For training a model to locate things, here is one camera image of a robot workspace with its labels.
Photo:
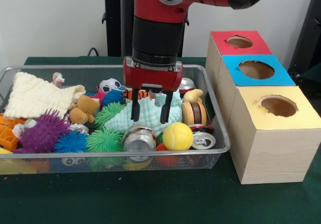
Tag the yellow plush duck toy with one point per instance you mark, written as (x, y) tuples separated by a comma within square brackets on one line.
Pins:
[(193, 95)]

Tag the clear shallow mesh bin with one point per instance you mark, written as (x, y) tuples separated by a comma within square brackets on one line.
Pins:
[(215, 133)]

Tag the silver can with pull tab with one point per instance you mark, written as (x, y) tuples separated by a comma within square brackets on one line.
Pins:
[(203, 140)]

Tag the purple spiky ball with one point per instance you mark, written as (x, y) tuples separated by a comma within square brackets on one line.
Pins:
[(42, 133)]

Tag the cream knitted cloth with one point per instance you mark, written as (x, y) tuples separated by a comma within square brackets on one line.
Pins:
[(35, 96)]

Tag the red soda can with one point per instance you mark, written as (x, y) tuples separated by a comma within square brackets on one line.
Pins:
[(187, 85)]

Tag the small toy hamburger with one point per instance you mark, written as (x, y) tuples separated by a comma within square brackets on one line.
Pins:
[(194, 113)]

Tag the dark green table cloth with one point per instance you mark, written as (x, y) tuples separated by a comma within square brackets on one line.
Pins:
[(150, 199)]

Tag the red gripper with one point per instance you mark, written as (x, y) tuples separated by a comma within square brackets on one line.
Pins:
[(153, 76)]

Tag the small soccer ball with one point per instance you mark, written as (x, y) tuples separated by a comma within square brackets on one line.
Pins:
[(111, 85)]

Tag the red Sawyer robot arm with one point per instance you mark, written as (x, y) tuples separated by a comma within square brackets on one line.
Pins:
[(155, 23)]

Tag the green spiky ball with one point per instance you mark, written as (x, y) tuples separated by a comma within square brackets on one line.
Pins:
[(104, 140)]

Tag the yellow tennis ball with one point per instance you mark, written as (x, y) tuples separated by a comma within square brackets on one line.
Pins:
[(177, 136)]

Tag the black side stand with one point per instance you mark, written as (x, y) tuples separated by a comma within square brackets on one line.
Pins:
[(311, 33)]

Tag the light teal cloth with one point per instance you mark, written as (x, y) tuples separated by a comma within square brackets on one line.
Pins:
[(150, 114)]

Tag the wooden box with three holes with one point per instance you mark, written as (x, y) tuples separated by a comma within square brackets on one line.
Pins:
[(273, 143)]

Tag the crushed silver can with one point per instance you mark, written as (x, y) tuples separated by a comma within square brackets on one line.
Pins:
[(139, 139)]

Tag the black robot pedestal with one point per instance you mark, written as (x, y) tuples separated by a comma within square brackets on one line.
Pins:
[(113, 23)]

